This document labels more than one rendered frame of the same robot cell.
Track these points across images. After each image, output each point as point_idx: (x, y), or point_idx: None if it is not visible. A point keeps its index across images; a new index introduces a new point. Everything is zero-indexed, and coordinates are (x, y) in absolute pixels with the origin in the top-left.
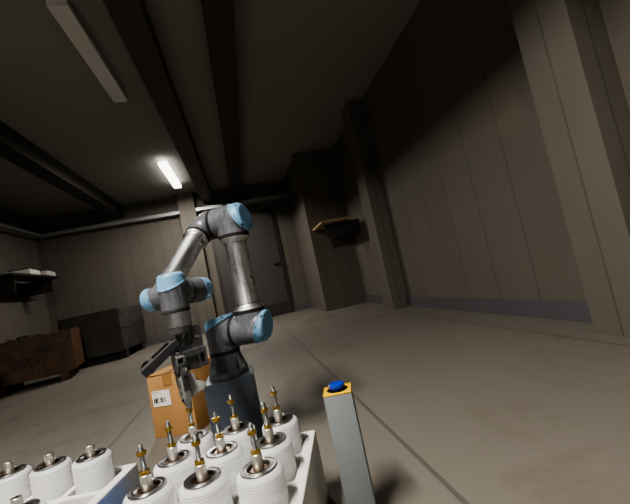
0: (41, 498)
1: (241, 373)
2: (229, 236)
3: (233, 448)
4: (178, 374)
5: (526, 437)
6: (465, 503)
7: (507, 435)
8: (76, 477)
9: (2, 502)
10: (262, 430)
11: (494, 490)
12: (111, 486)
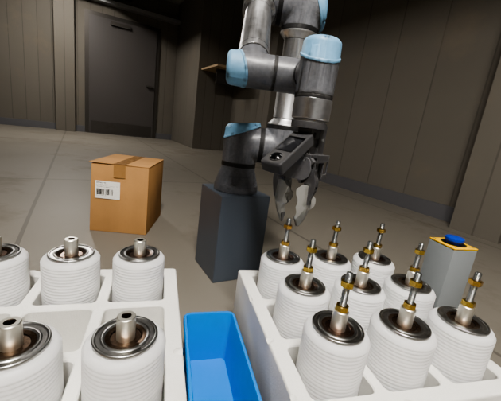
0: (65, 299)
1: (255, 192)
2: (305, 29)
3: (379, 286)
4: (285, 181)
5: (482, 300)
6: (493, 351)
7: (466, 295)
8: (127, 280)
9: None
10: (359, 265)
11: None
12: (176, 297)
